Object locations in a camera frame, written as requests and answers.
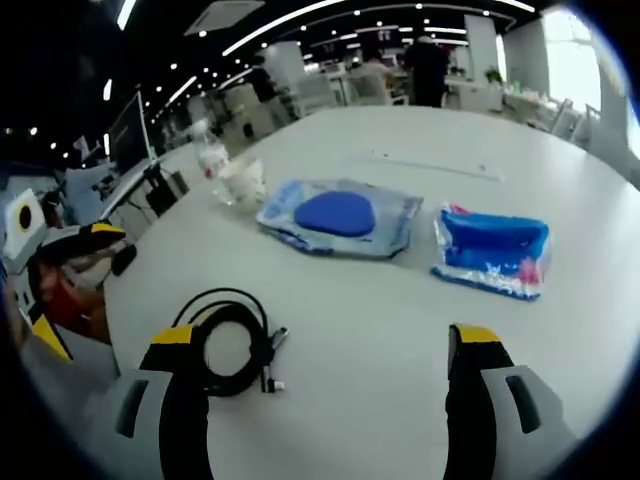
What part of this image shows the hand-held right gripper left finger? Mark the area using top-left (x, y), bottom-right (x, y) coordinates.
top-left (82, 324), bottom-right (214, 480)

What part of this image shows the white table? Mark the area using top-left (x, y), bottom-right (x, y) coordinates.
top-left (102, 103), bottom-right (640, 480)

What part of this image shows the clear plastic bottle red label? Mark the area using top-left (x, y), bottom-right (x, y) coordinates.
top-left (192, 119), bottom-right (236, 207)

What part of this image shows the blue tissue packet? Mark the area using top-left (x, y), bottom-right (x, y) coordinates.
top-left (430, 202), bottom-right (554, 303)

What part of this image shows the white table slot cover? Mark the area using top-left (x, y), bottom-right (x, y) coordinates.
top-left (349, 149), bottom-right (504, 184)

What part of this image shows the black computer monitor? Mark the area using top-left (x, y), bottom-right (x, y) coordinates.
top-left (106, 91), bottom-right (154, 174)

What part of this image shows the ceiling air conditioner unit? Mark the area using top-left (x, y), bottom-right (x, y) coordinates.
top-left (183, 0), bottom-right (267, 38)

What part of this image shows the red object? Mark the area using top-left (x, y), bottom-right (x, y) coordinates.
top-left (39, 259), bottom-right (112, 345)

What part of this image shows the white paper cup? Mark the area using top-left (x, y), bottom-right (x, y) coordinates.
top-left (219, 157), bottom-right (269, 214)

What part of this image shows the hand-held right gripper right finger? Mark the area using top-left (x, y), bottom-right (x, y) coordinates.
top-left (442, 323), bottom-right (579, 480)

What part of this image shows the wet wipes packet blue lid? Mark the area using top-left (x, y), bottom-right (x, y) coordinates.
top-left (255, 177), bottom-right (426, 261)

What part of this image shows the white side desk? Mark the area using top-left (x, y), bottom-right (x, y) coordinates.
top-left (96, 159), bottom-right (167, 222)

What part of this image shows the black cable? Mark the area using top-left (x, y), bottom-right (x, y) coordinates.
top-left (172, 287), bottom-right (291, 399)

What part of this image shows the curved ceiling light strip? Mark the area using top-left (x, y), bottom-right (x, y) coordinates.
top-left (222, 0), bottom-right (352, 57)

